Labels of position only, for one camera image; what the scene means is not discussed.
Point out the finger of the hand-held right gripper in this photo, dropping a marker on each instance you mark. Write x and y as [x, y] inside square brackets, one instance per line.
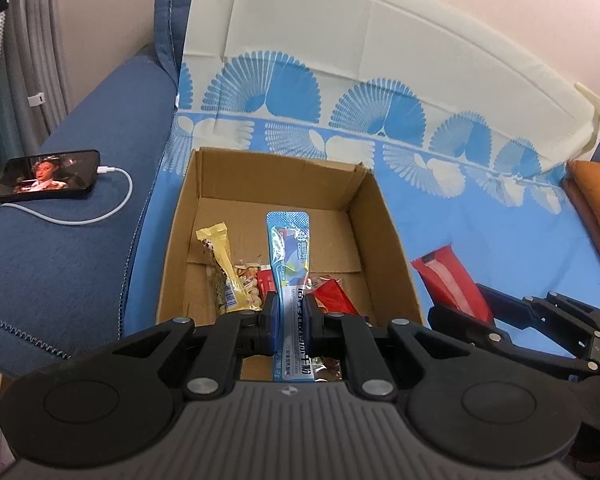
[490, 336]
[555, 310]

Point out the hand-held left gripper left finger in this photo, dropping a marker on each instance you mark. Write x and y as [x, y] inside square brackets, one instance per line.
[279, 320]

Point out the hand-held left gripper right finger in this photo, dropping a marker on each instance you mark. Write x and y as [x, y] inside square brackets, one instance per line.
[310, 320]

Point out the clear red snack packet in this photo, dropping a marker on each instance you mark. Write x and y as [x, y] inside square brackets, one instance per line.
[332, 295]

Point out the small red snack bar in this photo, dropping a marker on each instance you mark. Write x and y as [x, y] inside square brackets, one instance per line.
[266, 282]

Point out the clear mixed nuts packet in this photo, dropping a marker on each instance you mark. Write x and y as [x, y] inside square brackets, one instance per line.
[250, 285]

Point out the long silver sachet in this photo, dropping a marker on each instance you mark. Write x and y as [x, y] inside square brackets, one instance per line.
[331, 369]

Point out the blue sachet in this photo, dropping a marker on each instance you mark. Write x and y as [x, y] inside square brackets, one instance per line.
[290, 250]

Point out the red and black snack packet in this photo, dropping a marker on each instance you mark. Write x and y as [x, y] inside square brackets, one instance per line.
[445, 275]

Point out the yellow snack packet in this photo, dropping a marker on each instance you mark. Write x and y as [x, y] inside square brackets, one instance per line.
[220, 250]

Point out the cardboard box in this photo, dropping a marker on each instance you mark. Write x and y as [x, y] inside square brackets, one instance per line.
[280, 185]

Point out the orange cushion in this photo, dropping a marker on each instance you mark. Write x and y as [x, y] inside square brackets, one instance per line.
[597, 210]

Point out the blue and white printed sheet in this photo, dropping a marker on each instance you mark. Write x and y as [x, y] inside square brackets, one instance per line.
[480, 220]

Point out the blue denim sofa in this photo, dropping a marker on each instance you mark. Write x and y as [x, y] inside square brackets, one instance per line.
[70, 270]

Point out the black smartphone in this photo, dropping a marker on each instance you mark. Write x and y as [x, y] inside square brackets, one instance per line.
[45, 175]

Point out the white clip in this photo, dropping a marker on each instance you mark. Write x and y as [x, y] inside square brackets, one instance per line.
[36, 98]

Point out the grey curtain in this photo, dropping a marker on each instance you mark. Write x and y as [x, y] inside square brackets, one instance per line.
[35, 35]

